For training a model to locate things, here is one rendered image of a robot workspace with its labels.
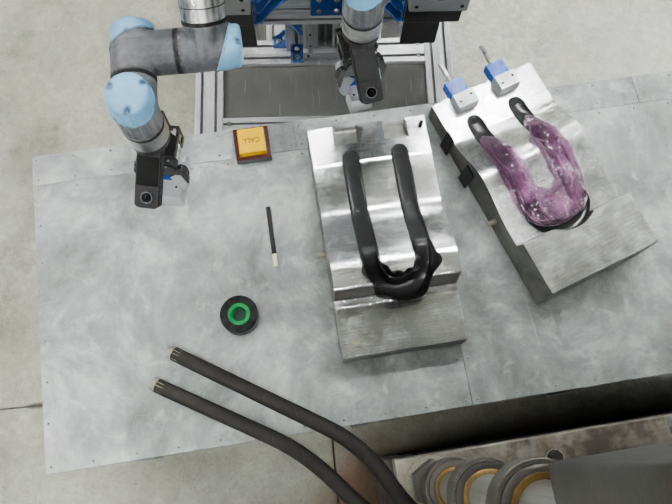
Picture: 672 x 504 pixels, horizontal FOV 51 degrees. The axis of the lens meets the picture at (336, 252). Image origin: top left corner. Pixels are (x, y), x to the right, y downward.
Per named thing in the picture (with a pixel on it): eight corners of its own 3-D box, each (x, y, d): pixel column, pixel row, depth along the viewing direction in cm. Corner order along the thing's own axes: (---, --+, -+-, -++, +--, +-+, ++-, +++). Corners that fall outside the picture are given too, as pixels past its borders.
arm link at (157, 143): (161, 145, 120) (113, 141, 120) (166, 156, 125) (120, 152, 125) (168, 105, 122) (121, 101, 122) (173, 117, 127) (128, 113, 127)
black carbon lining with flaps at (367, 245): (338, 155, 155) (339, 136, 146) (410, 145, 156) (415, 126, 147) (364, 309, 146) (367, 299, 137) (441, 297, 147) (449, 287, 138)
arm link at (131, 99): (149, 63, 112) (151, 112, 110) (164, 97, 123) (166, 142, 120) (99, 67, 112) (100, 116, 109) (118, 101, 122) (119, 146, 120)
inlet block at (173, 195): (170, 147, 151) (165, 136, 146) (193, 149, 151) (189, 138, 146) (160, 204, 148) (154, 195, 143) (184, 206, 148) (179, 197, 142)
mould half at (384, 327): (307, 147, 163) (306, 120, 150) (418, 132, 165) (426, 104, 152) (342, 362, 150) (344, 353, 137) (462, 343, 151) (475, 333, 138)
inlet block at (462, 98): (428, 73, 166) (432, 61, 161) (447, 65, 167) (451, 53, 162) (455, 119, 163) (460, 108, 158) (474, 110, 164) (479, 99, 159)
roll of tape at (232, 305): (215, 324, 151) (212, 321, 148) (233, 292, 154) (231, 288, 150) (247, 342, 151) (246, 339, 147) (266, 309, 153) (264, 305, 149)
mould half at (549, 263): (428, 116, 166) (435, 93, 156) (523, 74, 170) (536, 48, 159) (536, 305, 154) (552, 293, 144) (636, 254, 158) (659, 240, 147)
